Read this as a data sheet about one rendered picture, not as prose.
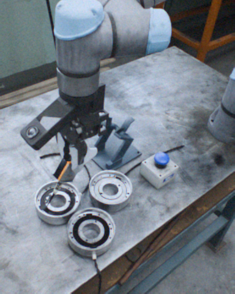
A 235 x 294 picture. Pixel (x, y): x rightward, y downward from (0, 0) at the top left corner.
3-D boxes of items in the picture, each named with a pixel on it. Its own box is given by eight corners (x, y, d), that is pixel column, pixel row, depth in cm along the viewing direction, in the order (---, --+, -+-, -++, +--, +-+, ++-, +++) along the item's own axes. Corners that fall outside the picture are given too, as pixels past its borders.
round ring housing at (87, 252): (65, 220, 80) (65, 209, 77) (109, 215, 82) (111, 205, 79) (68, 262, 73) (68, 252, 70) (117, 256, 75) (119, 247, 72)
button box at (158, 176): (157, 190, 89) (161, 177, 86) (139, 173, 93) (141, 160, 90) (178, 176, 94) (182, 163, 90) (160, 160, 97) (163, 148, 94)
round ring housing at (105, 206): (118, 221, 81) (120, 211, 79) (80, 202, 84) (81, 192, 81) (137, 191, 88) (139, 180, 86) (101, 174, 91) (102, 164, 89)
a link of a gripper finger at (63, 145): (85, 155, 80) (89, 128, 73) (63, 167, 77) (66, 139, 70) (77, 147, 81) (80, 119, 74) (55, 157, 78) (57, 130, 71)
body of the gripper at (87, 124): (108, 135, 72) (112, 87, 63) (74, 153, 67) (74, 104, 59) (85, 116, 76) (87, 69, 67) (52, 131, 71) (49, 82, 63)
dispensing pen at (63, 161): (35, 204, 77) (69, 143, 73) (49, 203, 81) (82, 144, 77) (40, 211, 76) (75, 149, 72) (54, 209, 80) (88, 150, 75)
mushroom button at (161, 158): (158, 177, 89) (162, 164, 86) (148, 168, 91) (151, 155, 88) (169, 170, 91) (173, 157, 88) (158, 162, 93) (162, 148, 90)
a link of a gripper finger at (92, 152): (101, 169, 76) (100, 137, 71) (79, 182, 73) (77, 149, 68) (92, 162, 78) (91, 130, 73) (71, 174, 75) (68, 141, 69)
